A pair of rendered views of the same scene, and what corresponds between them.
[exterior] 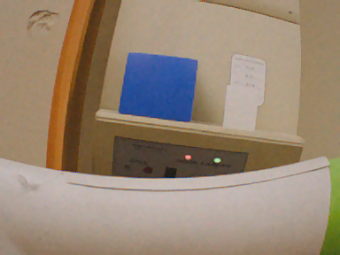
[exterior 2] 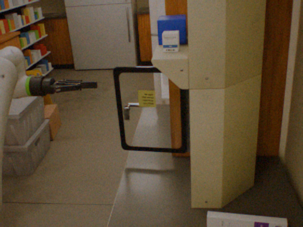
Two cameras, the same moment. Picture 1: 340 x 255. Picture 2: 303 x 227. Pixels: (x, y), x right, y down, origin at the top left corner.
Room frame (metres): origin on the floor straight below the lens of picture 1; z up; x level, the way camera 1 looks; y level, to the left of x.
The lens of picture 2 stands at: (1.59, -1.25, 1.80)
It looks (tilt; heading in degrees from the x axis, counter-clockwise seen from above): 24 degrees down; 99
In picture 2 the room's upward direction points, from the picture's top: 4 degrees counter-clockwise
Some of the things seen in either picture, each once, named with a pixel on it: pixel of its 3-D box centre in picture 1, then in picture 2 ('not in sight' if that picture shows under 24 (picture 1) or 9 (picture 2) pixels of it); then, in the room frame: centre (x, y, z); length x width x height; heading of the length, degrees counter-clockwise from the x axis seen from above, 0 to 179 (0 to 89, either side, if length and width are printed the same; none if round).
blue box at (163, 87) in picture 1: (158, 85); (172, 29); (1.49, 0.02, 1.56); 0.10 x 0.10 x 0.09; 2
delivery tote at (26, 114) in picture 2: not in sight; (15, 117); (-0.17, 1.56, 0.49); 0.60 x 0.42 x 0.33; 92
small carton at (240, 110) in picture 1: (241, 107); (171, 41); (1.49, -0.10, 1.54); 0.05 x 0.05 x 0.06; 88
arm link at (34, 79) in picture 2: not in sight; (39, 85); (0.87, 0.15, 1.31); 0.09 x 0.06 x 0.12; 92
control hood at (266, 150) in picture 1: (203, 158); (172, 60); (1.49, -0.05, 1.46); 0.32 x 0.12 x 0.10; 92
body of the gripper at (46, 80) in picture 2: not in sight; (55, 85); (0.95, 0.15, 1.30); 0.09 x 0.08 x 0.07; 2
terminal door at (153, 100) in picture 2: not in sight; (151, 111); (1.38, 0.11, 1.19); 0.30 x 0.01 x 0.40; 175
